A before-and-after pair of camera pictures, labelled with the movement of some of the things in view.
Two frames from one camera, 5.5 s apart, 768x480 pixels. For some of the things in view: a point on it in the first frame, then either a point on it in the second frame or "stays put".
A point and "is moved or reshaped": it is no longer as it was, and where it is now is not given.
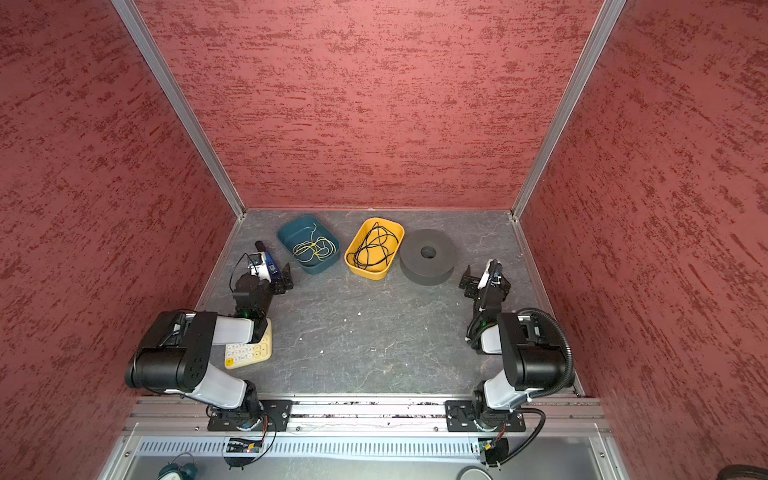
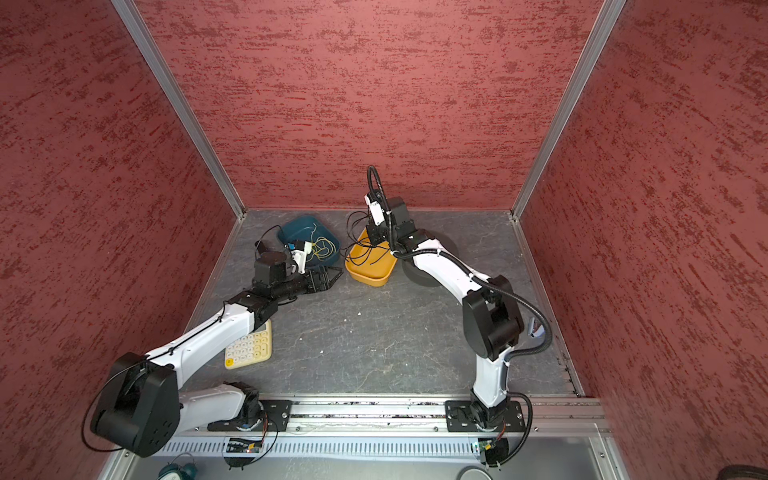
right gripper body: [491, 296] -> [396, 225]
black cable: [374, 248] is moved or reshaped
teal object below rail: [174, 471] stays put
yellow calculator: [238, 355] stays put
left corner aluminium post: [175, 94] stays put
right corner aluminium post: [609, 13] stays put
